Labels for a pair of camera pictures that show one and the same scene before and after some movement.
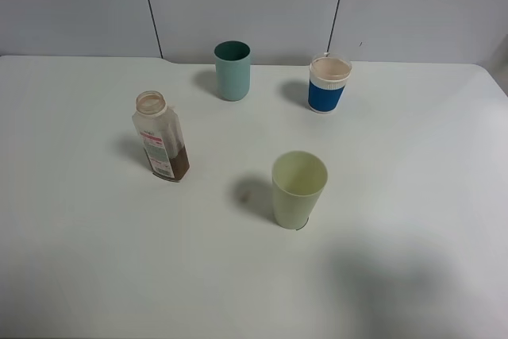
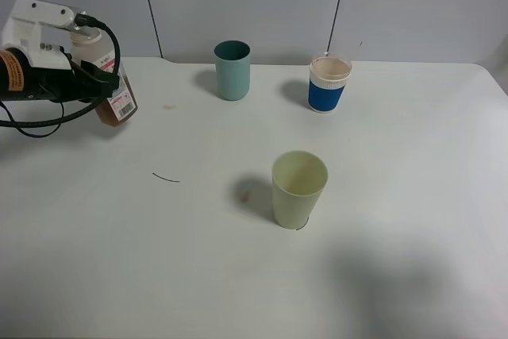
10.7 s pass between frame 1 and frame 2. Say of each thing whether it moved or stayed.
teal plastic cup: stayed
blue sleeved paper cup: stayed
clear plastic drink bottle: moved
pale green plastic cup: stayed
